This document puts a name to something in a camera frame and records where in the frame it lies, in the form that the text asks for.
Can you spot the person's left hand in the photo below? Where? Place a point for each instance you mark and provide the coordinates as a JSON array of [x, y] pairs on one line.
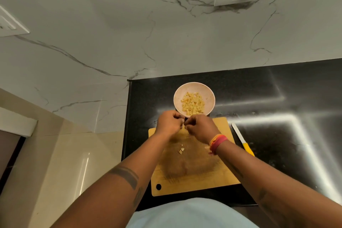
[[168, 122]]

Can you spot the person's right hand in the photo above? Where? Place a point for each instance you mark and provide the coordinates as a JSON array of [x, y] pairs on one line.
[[201, 129]]

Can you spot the pink speckled bowl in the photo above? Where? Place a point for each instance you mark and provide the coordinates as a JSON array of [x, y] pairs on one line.
[[208, 94]]

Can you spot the person's right forearm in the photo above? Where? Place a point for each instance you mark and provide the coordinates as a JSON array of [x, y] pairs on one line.
[[280, 190]]

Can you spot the person's left forearm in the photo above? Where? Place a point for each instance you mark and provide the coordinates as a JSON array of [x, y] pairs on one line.
[[107, 193]]

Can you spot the wooden cutting board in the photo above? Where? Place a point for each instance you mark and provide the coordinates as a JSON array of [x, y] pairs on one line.
[[192, 166]]

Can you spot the wide white switch socket plate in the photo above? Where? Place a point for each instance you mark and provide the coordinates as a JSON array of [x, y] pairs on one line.
[[10, 24]]

